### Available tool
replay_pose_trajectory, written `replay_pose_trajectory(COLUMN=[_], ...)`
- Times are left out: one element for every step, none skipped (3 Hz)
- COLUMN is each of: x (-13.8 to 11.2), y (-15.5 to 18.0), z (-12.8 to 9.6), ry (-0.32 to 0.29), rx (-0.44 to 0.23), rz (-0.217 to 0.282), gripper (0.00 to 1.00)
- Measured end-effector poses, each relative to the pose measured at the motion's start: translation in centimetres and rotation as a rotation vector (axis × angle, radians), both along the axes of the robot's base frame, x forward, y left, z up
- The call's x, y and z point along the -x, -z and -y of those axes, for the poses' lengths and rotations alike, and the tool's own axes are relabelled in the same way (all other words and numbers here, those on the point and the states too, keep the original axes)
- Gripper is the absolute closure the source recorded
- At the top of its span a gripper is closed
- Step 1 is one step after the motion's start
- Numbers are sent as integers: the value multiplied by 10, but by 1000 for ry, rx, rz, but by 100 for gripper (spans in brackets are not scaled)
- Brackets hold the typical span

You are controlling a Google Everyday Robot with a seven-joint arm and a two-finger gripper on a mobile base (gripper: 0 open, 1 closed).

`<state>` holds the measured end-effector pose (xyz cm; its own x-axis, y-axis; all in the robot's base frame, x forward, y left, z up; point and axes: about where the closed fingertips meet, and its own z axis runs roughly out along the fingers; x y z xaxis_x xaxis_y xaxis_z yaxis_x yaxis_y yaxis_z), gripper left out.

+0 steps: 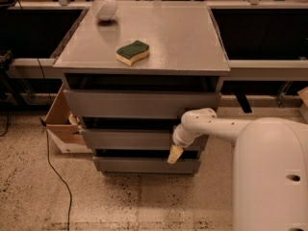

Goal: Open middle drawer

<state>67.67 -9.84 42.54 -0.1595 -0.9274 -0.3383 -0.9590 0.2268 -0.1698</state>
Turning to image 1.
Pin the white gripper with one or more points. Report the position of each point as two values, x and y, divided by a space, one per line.
180 139

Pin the grey drawer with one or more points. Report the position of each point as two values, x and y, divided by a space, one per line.
145 104
145 165
127 139

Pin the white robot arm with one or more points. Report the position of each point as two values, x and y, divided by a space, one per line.
270 167

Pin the grey bottom drawer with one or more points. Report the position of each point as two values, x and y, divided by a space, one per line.
145 165

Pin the grey drawer cabinet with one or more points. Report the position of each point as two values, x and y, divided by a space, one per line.
185 55

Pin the grey top drawer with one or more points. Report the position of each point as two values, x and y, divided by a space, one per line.
145 104

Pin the green yellow sponge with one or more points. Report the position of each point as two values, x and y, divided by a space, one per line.
132 52

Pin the wooden box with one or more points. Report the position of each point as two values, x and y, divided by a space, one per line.
63 127

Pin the white bowl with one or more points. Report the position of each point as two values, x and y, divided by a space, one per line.
107 10

